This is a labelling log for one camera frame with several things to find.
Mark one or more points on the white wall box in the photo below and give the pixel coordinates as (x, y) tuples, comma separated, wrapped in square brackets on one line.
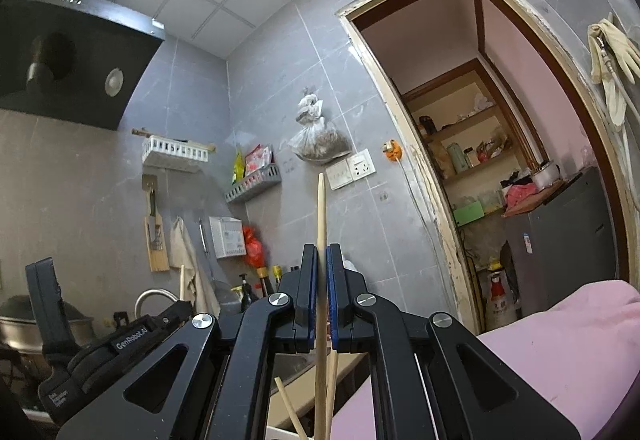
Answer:
[(227, 237)]

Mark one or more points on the white wall rack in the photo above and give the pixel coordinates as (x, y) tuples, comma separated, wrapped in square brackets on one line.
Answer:
[(172, 152)]

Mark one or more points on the brown pump bottle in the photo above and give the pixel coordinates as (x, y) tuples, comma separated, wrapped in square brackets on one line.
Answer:
[(245, 292)]

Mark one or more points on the red cloth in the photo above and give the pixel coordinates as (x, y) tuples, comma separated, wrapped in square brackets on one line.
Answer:
[(522, 196)]

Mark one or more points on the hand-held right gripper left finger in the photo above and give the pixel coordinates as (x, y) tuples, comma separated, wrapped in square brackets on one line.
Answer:
[(313, 320)]

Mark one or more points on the green thermos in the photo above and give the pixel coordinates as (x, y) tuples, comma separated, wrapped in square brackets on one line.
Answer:
[(456, 158)]

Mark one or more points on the white wall switch plate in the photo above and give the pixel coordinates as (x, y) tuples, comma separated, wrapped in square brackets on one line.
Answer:
[(340, 174)]

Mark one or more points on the grey wall basket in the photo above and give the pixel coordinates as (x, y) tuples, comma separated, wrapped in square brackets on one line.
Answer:
[(255, 185)]

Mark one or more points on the dark soy sauce bottle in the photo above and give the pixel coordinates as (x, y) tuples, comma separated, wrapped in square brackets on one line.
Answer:
[(265, 282)]

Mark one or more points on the red plastic bag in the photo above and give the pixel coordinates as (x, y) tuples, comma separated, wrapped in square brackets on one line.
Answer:
[(254, 247)]

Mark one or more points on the yellow capped sauce bottle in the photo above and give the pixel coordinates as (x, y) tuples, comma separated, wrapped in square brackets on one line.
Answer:
[(277, 277)]

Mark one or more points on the plastic bag of dried goods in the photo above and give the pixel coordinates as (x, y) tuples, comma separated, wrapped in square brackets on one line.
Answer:
[(320, 139)]

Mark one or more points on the black range hood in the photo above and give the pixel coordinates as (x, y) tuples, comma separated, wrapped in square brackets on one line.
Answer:
[(75, 69)]

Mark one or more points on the white wall socket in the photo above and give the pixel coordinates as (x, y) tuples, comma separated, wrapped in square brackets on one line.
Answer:
[(361, 164)]

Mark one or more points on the large steel cooking pot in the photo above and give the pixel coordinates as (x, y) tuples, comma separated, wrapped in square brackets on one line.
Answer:
[(40, 325)]

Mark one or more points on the white bottle red label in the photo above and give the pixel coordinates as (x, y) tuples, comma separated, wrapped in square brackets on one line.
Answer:
[(500, 300)]

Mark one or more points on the yellow packet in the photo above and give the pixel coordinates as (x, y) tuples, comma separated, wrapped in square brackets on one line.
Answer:
[(239, 167)]

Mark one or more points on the pink floral blanket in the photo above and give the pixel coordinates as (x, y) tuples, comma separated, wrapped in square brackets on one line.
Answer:
[(525, 360)]

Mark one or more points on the red white packet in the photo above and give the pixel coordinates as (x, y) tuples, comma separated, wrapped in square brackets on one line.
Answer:
[(259, 158)]

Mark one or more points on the small jar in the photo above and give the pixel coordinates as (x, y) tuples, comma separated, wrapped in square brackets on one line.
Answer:
[(471, 157)]

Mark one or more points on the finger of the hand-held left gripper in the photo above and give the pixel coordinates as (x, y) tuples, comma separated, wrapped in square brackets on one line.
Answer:
[(177, 309)]

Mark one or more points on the steel faucet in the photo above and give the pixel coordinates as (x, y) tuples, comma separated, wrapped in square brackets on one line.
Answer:
[(150, 295)]

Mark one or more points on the wooden shelf unit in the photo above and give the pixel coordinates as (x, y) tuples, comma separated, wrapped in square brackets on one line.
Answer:
[(465, 129)]

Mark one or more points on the wooden stick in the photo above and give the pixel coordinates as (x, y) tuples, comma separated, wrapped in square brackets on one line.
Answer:
[(182, 282)]

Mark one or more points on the worn wooden door frame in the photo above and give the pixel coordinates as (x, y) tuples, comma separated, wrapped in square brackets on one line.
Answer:
[(360, 49)]

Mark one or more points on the grey fridge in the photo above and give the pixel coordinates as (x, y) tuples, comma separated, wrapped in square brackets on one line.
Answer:
[(565, 240)]

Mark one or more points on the black object on shelf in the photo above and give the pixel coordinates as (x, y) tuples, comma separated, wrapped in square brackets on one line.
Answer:
[(426, 124)]

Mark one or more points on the green box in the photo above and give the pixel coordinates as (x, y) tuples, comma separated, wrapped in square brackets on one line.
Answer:
[(468, 214)]

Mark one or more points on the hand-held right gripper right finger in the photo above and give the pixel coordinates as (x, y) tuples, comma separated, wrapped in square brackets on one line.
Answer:
[(331, 325)]

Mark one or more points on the wooden chopstick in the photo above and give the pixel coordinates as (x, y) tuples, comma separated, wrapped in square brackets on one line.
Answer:
[(320, 220), (331, 395), (290, 410)]

